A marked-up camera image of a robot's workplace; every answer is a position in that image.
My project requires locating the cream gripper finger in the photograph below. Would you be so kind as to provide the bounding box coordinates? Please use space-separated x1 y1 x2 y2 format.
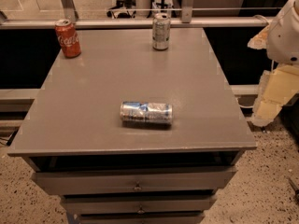
251 64 299 127
248 25 269 49

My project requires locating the grey drawer cabinet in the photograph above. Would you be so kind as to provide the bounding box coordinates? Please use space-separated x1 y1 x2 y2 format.
9 28 255 224

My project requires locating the black office chair base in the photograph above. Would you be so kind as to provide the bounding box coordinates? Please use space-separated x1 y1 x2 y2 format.
107 0 135 19

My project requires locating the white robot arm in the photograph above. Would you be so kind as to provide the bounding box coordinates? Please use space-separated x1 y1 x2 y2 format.
248 0 299 127

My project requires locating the bottom grey drawer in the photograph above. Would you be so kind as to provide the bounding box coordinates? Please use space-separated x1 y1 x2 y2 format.
78 213 205 224

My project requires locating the white cable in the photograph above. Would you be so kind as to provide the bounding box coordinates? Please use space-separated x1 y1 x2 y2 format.
235 96 255 109

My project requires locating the metal railing frame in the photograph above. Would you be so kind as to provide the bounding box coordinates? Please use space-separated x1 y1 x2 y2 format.
0 0 299 30

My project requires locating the silver green 7up can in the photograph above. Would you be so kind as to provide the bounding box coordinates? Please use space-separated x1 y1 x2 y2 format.
152 13 171 50

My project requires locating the grey drawer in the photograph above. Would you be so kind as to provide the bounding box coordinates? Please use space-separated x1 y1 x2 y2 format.
32 166 236 195
62 194 216 215
78 213 205 224

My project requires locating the middle grey drawer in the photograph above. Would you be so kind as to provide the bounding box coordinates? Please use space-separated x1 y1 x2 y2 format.
62 194 216 215

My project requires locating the red coke can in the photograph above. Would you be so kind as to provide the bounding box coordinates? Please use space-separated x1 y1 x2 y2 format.
55 20 81 58

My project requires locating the crushed blue silver can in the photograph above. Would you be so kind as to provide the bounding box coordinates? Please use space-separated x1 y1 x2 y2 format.
120 102 173 125

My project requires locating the top grey drawer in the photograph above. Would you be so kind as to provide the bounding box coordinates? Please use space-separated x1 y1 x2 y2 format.
32 166 236 195

